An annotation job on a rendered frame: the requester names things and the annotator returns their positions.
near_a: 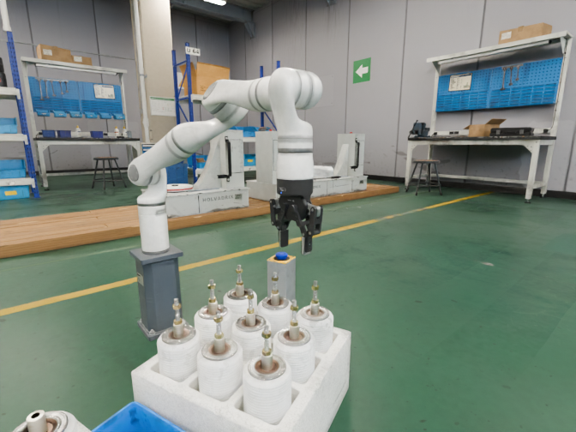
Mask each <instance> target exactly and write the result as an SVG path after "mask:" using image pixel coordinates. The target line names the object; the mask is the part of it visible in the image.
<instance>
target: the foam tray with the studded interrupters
mask: <svg viewBox="0 0 576 432"><path fill-rule="evenodd" d="M350 354H351V332H350V331H346V330H344V329H340V328H336V327H333V343H332V345H331V346H330V348H329V349H328V351H327V353H324V354H322V353H319V352H315V371H314V372H313V374H312V375H311V376H310V378H309V379H308V381H307V382H306V383H305V384H299V383H296V382H294V381H291V407H290V409H289V410H288V412H286V414H285V416H284V417H283V419H282V420H281V422H280V423H279V424H278V425H272V424H269V423H266V422H264V421H262V420H260V419H258V418H256V417H253V416H250V415H249V414H247V413H245V412H244V409H243V385H242V386H240V388H238V390H237V391H236V392H235V393H234V394H233V395H232V396H231V397H230V398H229V399H228V400H227V401H226V402H220V401H218V400H216V399H213V398H211V397H209V396H207V395H206V394H203V393H200V392H199V382H198V370H196V372H194V373H193V374H192V375H191V376H190V377H189V378H187V379H186V380H185V381H182V382H177V381H174V380H172V379H170V378H168V377H165V376H163V375H161V374H160V373H159V356H158V354H157V355H155V356H154V357H152V358H151V359H149V360H148V361H146V362H145V363H144V364H142V365H141V366H139V367H138V368H136V369H135V370H133V371H132V372H131V375H132V383H133V390H134V398H135V402H139V403H141V404H142V405H144V406H146V407H147V408H148V409H150V410H152V411H154V412H156V413H157V414H159V415H160V416H162V417H163V418H165V419H167V420H168V421H170V422H171V423H174V424H175V425H176V426H178V427H179V428H181V429H183V430H185V431H186V432H328V430H329V428H330V426H331V424H332V421H333V419H334V417H335V415H336V413H337V411H338V409H339V407H340V405H341V403H342V400H343V398H344V396H345V394H346V392H347V390H348V388H349V372H350Z"/></svg>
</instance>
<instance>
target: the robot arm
mask: <svg viewBox="0 0 576 432"><path fill-rule="evenodd" d="M321 95H322V84H321V80H320V79H319V77H318V76H317V75H315V74H314V73H312V72H309V71H304V70H299V69H289V68H279V69H276V70H275V71H274V72H273V74H272V75H271V76H266V77H262V78H260V79H256V80H252V81H235V80H218V81H216V82H214V83H213V84H212V85H211V86H209V87H208V89H207V90H206V92H205V93H204V95H203V97H202V105H203V106H204V108H205V109H206V110H207V111H208V112H209V113H210V114H212V115H213V116H214V118H213V119H211V120H208V121H202V122H189V123H180V124H178V125H177V126H176V127H175V128H173V129H172V130H171V131H170V132H169V133H168V134H167V135H165V137H163V138H162V139H161V140H160V141H159V142H157V143H156V144H155V145H154V146H153V147H151V148H150V149H149V150H148V151H146V152H145V153H144V154H142V155H141V156H139V157H137V158H136V159H134V160H133V161H132V162H131V163H130V164H129V168H128V177H129V180H130V182H132V183H133V184H135V185H138V186H148V188H147V191H146V192H145V193H144V194H142V195H140V196H139V197H138V198H137V206H138V214H139V223H140V232H141V248H142V254H144V255H160V254H164V253H166V252H168V251H169V250H170V246H169V235H168V224H167V214H166V204H165V199H166V196H167V182H166V169H165V168H166V167H168V166H171V165H174V164H177V163H179V162H181V161H184V160H185V159H187V158H188V157H190V156H191V155H192V154H193V153H195V152H196V151H198V150H199V149H200V148H201V147H203V146H204V145H205V144H206V143H208V142H209V141H210V140H212V139H213V138H214V137H216V136H218V135H220V134H222V133H223V132H225V131H226V130H228V129H230V128H231V127H233V126H234V125H236V124H237V123H239V122H240V121H241V120H242V119H243V118H244V117H245V116H246V114H247V112H248V111H256V112H264V111H273V117H274V121H275V124H276V128H277V132H278V157H277V165H276V170H277V194H278V195H280V197H279V198H274V199H270V201H269V202H270V213H271V223H272V225H275V226H276V227H277V229H278V230H279V246H280V247H282V248H283V247H286V246H288V243H289V230H288V229H286V228H288V226H289V224H290V222H291V220H293V221H296V224H297V226H298V227H299V228H300V231H301V233H302V236H303V237H302V247H301V253H302V255H307V254H310V252H311V250H312V237H313V236H314V235H318V234H320V233H321V222H322V214H323V206H315V205H312V202H311V200H310V196H311V195H312V194H313V183H314V177H333V168H332V166H319V165H314V161H313V153H312V152H313V130H312V126H311V124H309V123H307V122H304V121H302V120H300V119H299V118H298V116H297V112H296V110H307V109H310V108H312V107H313V106H315V105H316V104H317V103H318V102H319V100H320V99H321ZM276 214H278V219H276ZM304 219H306V221H302V220H304ZM305 226H307V229H308V230H307V231H306V229H305Z"/></svg>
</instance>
